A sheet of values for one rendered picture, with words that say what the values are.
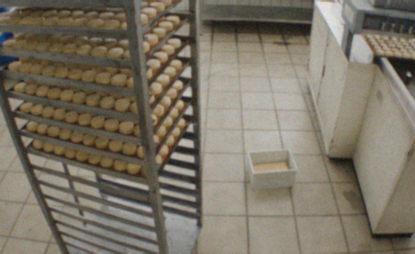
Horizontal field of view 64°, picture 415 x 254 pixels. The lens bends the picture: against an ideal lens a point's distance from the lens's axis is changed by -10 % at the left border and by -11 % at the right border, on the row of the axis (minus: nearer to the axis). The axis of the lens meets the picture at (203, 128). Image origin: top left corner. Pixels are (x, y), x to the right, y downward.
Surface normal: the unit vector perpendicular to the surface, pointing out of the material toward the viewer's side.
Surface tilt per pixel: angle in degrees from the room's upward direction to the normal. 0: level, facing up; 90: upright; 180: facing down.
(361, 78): 90
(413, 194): 90
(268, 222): 0
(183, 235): 0
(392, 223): 90
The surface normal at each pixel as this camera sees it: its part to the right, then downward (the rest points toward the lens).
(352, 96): -0.11, 0.59
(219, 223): -0.01, -0.81
